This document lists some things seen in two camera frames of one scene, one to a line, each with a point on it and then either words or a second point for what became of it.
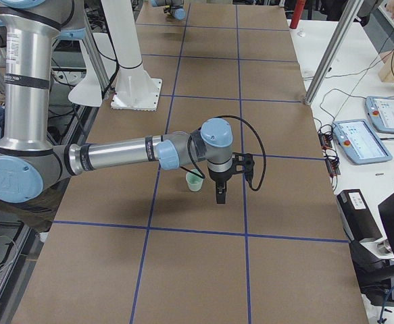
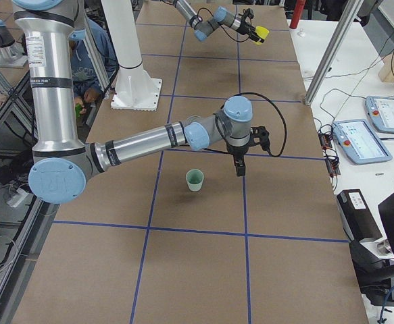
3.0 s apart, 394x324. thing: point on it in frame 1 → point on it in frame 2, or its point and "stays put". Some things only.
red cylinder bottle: (297, 14) stays put
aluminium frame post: (333, 52) stays put
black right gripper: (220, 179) → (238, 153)
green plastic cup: (195, 183) stays put
